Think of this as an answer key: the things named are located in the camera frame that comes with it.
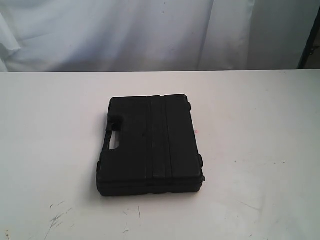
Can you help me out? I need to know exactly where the black plastic carrying case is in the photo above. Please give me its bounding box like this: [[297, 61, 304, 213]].
[[96, 94, 205, 197]]

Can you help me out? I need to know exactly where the white backdrop cloth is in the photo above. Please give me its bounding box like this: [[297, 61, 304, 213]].
[[0, 0, 320, 72]]

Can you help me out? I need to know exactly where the black stand pole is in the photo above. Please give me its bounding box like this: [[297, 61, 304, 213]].
[[297, 11, 320, 70]]

